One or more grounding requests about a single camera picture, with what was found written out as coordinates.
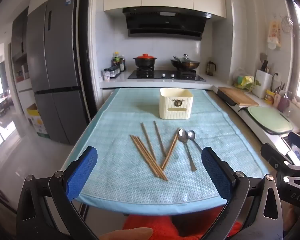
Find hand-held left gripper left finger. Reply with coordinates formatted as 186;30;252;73
16;146;99;240

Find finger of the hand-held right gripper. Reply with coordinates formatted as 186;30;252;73
261;142;294;170
288;132;300;153

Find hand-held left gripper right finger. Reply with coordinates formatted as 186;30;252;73
201;147;284;240

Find steel spoon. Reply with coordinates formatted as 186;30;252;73
178;129;197;172
187;130;203;153

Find wooden chopstick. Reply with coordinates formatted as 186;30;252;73
153;121;167;157
141;122;156;161
135;136;166;181
162;129;180;170
137;137;169;181
132;136;163;180
130;135;159;178
161;128;178;169

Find cream ribbed utensil holder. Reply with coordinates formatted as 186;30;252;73
159;88;193;120

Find person's right forearm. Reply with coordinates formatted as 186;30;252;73
282;202;300;240

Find person's left hand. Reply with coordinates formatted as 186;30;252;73
100;227;153;240

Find green cutting board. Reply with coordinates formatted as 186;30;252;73
247;106;293;134

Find pink utensil cup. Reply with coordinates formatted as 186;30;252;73
274;80;290;112

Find yellow packet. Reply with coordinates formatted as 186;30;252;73
265;89;276;105

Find light blue towel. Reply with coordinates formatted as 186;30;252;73
61;88;270;217

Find yellow white cardboard box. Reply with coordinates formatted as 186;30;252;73
26;103;50;138

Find white knife block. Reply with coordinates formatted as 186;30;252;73
254;60;273;99

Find wooden cutting board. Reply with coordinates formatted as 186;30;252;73
218;87;259;107

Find black tray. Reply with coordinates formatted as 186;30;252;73
217;88;248;110

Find person's red clothing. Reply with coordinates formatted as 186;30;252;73
122;206;243;240

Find yellow green cloth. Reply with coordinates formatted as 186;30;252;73
234;75;255;90

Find row of spice jars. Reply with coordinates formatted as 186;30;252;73
103;67;120;81

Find dark glass press pot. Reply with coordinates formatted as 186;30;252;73
206;60;217;76

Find dining table and chairs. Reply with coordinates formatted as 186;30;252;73
0;91;14;118

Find hanging printed hand towel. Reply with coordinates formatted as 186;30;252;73
267;20;282;50

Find black gas stove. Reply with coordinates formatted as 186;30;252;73
127;67;207;82

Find dark wok with lid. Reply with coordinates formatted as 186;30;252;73
170;54;200;70

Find group of sauce bottles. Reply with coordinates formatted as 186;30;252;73
112;52;126;72

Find grey refrigerator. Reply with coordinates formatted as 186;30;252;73
26;0;90;145

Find black clay pot red lid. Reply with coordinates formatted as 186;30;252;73
133;53;158;68

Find grey shelf cabinet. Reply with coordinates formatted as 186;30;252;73
11;7;32;92

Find black range hood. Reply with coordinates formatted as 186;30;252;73
122;7;212;40

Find hanging wire strainer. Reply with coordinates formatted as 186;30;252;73
280;14;294;34

